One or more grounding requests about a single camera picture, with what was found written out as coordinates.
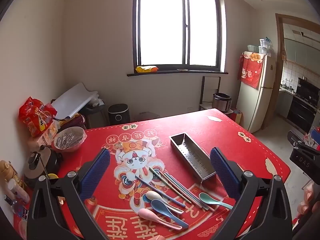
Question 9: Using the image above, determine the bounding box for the wooden door frame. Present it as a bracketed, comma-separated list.
[275, 13, 320, 130]

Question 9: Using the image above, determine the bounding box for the black oven range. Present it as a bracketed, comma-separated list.
[286, 77, 320, 133]

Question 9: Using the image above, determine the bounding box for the white pink bottle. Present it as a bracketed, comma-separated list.
[7, 179, 30, 203]

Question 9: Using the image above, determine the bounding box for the cream refrigerator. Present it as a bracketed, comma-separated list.
[236, 52, 278, 133]

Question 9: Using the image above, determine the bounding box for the dark wooden chair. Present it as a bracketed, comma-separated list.
[199, 76, 222, 110]

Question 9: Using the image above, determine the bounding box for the blue chopstick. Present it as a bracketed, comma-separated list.
[135, 175, 186, 207]

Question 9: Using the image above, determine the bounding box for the green plastic spoon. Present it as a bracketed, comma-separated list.
[199, 192, 233, 210]

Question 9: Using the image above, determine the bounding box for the bundle of pastel chopsticks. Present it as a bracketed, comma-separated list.
[149, 167, 215, 212]

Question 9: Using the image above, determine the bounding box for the person's right hand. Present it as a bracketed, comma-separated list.
[298, 182, 320, 215]

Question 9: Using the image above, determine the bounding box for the red snack bag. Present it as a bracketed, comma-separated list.
[19, 96, 57, 137]

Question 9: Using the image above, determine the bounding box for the small dark bottle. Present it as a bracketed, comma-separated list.
[4, 195, 28, 219]

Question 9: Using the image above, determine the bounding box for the pink plastic spoon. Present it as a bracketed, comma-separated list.
[138, 208, 183, 230]

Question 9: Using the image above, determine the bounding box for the black air fryer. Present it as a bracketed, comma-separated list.
[108, 104, 131, 126]

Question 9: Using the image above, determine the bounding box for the cream printed carton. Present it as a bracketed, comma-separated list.
[37, 121, 60, 147]

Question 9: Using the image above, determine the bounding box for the dark framed window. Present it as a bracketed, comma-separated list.
[132, 0, 223, 73]

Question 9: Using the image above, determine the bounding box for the brown bottle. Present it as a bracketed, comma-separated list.
[0, 160, 20, 188]

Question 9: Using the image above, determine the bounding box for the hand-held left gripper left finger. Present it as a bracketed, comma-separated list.
[26, 148, 112, 240]

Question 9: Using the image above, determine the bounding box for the blue plastic spoon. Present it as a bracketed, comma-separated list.
[150, 199, 190, 229]

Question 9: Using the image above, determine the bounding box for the red printed table mat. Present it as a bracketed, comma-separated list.
[12, 108, 292, 240]

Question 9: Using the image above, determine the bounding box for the silver rice cooker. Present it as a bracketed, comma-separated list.
[212, 93, 232, 113]

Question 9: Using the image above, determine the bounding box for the yellow packet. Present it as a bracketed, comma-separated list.
[136, 66, 159, 73]

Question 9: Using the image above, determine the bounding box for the thin metal rod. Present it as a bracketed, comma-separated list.
[40, 152, 49, 178]

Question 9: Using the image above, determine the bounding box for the red printed cloth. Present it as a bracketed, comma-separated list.
[239, 52, 264, 89]

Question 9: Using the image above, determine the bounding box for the white plastic spoon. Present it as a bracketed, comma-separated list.
[145, 190, 185, 215]

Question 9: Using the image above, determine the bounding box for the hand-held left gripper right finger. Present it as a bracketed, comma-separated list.
[209, 147, 293, 240]

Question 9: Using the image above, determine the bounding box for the stainless steel cutlery tray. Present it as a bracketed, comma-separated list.
[169, 131, 216, 184]

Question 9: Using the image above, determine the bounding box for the upper kitchen cabinet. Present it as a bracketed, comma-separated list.
[285, 39, 320, 67]

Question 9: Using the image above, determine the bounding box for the bowl covered with plastic wrap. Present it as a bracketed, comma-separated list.
[54, 127, 87, 152]

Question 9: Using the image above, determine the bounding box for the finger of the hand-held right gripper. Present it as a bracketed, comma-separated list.
[287, 129, 320, 158]

